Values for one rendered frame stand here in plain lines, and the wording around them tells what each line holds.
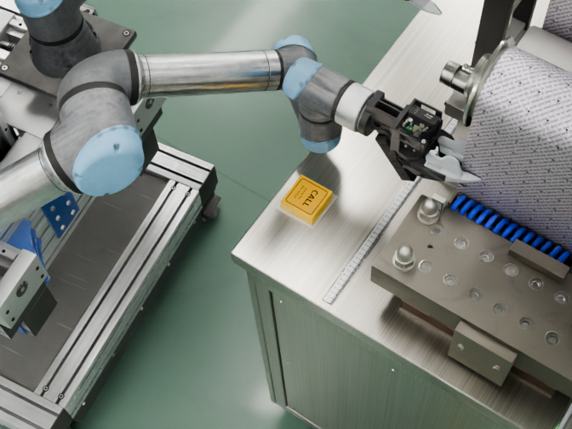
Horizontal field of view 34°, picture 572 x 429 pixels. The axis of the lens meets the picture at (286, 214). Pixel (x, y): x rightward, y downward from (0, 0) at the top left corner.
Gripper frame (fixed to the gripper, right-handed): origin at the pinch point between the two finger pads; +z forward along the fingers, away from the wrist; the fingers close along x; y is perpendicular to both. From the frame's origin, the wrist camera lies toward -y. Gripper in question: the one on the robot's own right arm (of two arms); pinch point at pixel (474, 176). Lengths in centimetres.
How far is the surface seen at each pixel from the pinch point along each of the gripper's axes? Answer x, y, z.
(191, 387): -32, -109, -51
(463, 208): -3.2, -5.2, 0.5
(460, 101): 8.5, 4.6, -8.0
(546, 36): 20.0, 14.0, -0.4
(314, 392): -26, -71, -16
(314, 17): 92, -109, -94
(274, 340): -26, -51, -25
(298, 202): -11.8, -16.7, -27.0
